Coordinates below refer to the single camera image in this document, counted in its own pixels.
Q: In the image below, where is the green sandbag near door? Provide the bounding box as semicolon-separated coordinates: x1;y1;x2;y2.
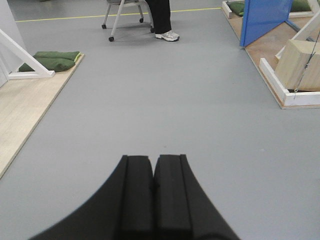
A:
228;2;245;16

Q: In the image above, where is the light wooden block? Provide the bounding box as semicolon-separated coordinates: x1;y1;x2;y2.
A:
275;40;320;92

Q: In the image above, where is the white wooden base frame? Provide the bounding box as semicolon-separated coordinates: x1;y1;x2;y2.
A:
258;58;320;109

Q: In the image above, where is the green sandbag upper left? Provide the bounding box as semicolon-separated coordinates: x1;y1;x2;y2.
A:
33;51;81;62

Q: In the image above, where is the white wooden brace left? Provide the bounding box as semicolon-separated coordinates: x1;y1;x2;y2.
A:
0;29;56;80

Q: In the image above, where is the thin metal cable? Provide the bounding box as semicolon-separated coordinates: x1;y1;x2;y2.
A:
292;32;320;100

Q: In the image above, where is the light wooden platform left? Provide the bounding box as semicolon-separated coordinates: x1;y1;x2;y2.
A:
0;53;85;176

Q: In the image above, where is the brown wooden platform right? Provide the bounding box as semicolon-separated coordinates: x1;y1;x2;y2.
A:
220;1;320;110

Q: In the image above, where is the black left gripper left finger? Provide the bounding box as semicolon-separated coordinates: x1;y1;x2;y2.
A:
33;155;153;240

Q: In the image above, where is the white wooden door brace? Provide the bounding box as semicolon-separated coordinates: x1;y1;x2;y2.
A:
274;0;320;60

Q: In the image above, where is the green sandbag lower left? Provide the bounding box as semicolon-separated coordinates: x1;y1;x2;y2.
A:
18;57;77;73

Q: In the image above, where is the blue door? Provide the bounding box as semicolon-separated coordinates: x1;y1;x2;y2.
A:
240;0;293;47

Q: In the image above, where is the person in black trousers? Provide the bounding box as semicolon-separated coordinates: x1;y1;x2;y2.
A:
146;0;172;34

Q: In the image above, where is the green sandbag behind door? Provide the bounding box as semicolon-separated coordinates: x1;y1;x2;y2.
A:
290;0;311;13

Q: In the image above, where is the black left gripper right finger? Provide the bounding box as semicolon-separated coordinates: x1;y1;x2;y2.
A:
154;154;239;240

